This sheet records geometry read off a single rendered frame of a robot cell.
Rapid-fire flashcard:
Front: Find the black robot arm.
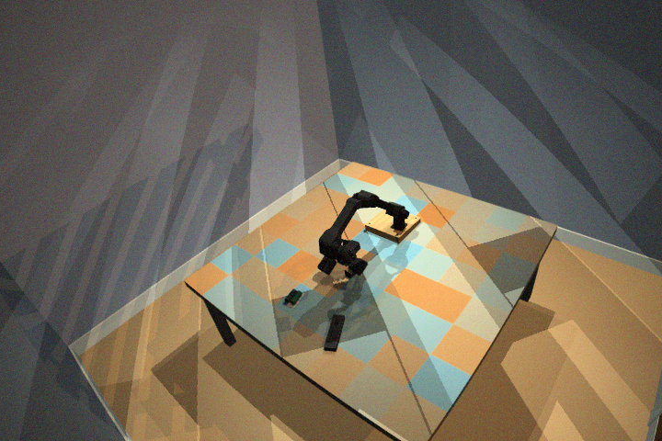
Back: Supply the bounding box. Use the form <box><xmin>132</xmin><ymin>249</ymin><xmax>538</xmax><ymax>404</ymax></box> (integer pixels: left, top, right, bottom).
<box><xmin>317</xmin><ymin>190</ymin><xmax>409</xmax><ymax>275</ymax></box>

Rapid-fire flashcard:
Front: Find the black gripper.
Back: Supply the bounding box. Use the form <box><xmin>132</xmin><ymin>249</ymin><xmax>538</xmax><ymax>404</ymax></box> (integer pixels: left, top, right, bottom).
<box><xmin>336</xmin><ymin>248</ymin><xmax>368</xmax><ymax>276</ymax></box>

